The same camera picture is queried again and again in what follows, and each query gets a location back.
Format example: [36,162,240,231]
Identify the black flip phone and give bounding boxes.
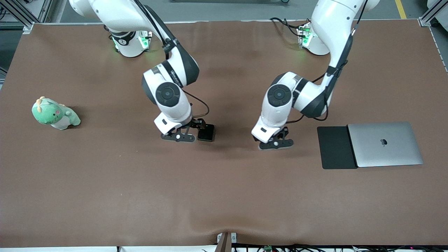
[197,124,216,142]

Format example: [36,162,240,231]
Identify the black mouse pad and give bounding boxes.
[317,126,358,170]

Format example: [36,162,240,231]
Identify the brown table cover mat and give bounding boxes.
[0,19,448,247]

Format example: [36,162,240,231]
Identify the silver laptop computer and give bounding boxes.
[348,121,424,168]

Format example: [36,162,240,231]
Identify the green plush dinosaur toy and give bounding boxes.
[31,96,81,131]

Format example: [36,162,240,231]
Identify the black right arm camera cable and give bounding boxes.
[134,0,210,119]

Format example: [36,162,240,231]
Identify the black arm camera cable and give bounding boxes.
[286,0,369,124]
[134,0,210,119]

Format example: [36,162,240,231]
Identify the grey metal mount bracket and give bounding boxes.
[216,232,238,252]

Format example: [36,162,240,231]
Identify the black left base cables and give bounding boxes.
[269,17,304,38]

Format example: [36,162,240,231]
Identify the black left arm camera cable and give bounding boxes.
[286,0,369,124]

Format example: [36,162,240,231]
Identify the aluminium frame profile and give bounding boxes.
[418,0,448,28]
[0,0,53,34]

